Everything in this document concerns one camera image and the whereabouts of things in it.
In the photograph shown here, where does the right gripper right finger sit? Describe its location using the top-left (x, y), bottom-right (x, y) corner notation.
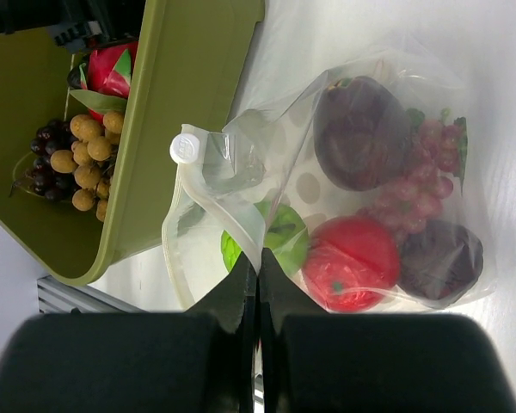
top-left (258, 250), bottom-right (516, 412)

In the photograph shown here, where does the dark purple grape bunch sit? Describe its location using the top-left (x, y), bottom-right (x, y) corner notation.
top-left (9, 119), bottom-right (78, 203)

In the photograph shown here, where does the olive green plastic bin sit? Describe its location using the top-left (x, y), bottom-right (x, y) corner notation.
top-left (0, 1), bottom-right (265, 286)

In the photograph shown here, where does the aluminium mounting rail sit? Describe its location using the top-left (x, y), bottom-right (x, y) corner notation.
top-left (36, 276), bottom-right (144, 314)

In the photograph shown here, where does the tan longan bunch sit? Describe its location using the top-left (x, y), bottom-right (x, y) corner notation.
top-left (45, 111), bottom-right (125, 222)

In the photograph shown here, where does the dark purple mangosteen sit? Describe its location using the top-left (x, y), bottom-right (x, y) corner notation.
top-left (398, 219), bottom-right (483, 309)

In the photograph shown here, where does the red grape bunch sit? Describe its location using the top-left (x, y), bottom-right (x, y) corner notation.
top-left (357, 108), bottom-right (468, 244)

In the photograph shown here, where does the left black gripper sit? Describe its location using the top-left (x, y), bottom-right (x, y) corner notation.
top-left (0, 0), bottom-right (145, 47)

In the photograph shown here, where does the red apple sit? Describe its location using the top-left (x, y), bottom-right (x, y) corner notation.
top-left (302, 215), bottom-right (401, 312)

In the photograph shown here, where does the clear zip top bag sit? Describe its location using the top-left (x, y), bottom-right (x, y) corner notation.
top-left (163, 34), bottom-right (496, 311)

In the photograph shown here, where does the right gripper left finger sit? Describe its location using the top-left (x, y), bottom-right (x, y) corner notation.
top-left (0, 256), bottom-right (257, 412)

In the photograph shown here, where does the pink dragon fruit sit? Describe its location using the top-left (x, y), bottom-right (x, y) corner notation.
top-left (67, 41), bottom-right (138, 122)

